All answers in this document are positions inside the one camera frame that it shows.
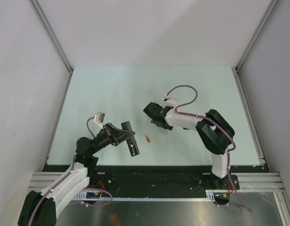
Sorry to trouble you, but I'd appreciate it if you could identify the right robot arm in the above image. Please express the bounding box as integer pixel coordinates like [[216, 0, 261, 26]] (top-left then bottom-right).
[[143, 102, 236, 189]]

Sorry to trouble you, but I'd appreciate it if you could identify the right aluminium frame post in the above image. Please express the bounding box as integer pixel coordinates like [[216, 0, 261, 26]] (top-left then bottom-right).
[[235, 0, 281, 71]]

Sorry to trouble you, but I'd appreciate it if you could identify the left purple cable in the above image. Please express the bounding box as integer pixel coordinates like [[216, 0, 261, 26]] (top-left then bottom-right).
[[86, 117, 97, 139]]

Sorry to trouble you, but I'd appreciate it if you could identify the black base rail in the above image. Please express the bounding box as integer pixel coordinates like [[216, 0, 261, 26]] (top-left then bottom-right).
[[41, 164, 241, 198]]

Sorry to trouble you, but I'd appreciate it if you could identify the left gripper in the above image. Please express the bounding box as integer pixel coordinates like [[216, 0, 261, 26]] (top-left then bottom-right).
[[90, 122, 134, 155]]

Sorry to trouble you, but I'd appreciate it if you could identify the left aluminium frame post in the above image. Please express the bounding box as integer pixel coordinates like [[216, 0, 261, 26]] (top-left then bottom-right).
[[28, 0, 74, 75]]

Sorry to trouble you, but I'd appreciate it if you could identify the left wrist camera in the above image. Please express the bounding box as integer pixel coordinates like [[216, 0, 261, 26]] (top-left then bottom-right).
[[94, 112, 105, 128]]

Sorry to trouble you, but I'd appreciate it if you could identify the white cable duct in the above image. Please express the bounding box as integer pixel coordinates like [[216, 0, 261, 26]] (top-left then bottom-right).
[[74, 191, 230, 202]]

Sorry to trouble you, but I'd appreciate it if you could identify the aluminium frame post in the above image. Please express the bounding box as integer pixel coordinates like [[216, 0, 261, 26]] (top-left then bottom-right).
[[28, 0, 74, 75], [235, 0, 281, 71]]

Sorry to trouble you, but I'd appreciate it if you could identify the black silver battery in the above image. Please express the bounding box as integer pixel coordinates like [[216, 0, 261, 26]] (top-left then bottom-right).
[[130, 144, 136, 155]]

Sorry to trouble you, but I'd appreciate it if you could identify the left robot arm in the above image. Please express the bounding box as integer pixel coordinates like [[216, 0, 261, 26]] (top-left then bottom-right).
[[17, 121, 137, 226]]

